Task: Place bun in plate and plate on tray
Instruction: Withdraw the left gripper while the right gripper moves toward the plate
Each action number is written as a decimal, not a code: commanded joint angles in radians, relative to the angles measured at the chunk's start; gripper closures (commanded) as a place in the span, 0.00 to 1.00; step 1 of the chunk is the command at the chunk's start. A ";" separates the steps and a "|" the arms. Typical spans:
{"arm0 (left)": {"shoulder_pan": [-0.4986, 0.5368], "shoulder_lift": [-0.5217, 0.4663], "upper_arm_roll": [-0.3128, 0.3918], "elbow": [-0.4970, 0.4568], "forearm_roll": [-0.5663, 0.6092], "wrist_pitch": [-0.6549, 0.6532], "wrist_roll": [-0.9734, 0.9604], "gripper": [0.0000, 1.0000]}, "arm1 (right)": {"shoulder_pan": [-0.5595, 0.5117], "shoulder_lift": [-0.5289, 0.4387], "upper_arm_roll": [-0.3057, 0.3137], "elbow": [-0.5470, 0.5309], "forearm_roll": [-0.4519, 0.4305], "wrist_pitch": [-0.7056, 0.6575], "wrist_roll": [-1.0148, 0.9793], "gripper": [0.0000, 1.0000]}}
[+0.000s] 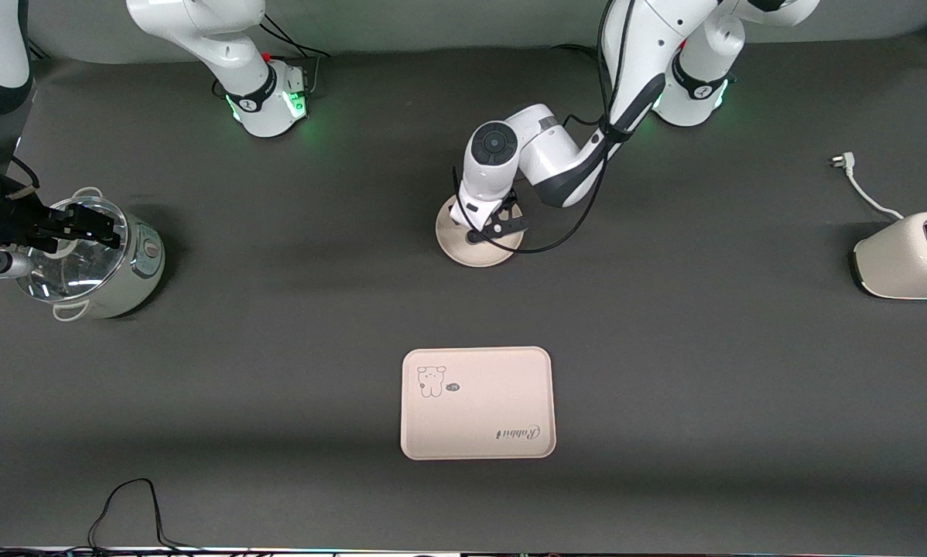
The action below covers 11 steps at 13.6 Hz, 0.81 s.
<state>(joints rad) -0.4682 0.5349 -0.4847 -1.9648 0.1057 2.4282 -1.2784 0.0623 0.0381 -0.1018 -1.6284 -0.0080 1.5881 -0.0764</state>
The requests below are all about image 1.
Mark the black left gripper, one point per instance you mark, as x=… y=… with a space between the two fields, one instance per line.
x=511 y=196

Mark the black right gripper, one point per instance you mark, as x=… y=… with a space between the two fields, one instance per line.
x=16 y=220

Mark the round beige plate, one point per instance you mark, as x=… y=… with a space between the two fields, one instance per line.
x=487 y=254

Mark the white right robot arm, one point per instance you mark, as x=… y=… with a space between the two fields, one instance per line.
x=256 y=85

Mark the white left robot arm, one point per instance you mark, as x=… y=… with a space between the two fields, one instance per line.
x=545 y=147

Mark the beige rectangular tray with print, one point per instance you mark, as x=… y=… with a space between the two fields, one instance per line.
x=477 y=410

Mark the glass pot lid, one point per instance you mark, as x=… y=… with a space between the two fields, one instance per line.
x=76 y=271

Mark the pale green electric cooking pot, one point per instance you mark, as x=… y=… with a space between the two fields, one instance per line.
x=135 y=271

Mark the white toaster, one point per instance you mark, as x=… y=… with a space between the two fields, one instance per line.
x=904 y=263

